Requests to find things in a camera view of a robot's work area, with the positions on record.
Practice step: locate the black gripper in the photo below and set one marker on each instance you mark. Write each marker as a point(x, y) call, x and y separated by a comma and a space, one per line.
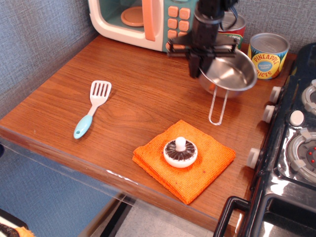
point(203, 40)

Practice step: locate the small steel pot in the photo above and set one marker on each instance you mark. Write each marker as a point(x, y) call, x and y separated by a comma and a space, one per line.
point(227, 78)

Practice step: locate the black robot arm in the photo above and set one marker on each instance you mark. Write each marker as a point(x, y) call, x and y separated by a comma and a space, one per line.
point(215, 8)

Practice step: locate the orange folded cloth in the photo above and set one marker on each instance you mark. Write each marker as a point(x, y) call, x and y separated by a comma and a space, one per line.
point(185, 183)

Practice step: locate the tomato sauce can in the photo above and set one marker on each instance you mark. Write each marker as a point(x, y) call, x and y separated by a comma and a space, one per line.
point(233, 27)

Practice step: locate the toy microwave oven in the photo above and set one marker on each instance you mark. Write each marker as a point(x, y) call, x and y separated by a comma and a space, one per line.
point(144, 23)

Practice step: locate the pineapple slices can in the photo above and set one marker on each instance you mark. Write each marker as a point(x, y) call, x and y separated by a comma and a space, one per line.
point(268, 52)

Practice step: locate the orange microwave plate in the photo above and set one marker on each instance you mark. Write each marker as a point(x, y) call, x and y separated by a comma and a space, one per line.
point(133, 16)

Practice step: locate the toy mushroom slice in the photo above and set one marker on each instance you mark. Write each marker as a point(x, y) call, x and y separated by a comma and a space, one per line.
point(180, 153)

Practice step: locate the white and teal spatula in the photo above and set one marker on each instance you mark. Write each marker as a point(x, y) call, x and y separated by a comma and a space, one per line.
point(99, 94)

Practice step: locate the black toy stove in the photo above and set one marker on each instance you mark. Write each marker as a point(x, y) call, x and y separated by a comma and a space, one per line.
point(283, 188)

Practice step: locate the orange object at corner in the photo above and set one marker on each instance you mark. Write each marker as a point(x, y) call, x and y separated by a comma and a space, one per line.
point(7, 231)

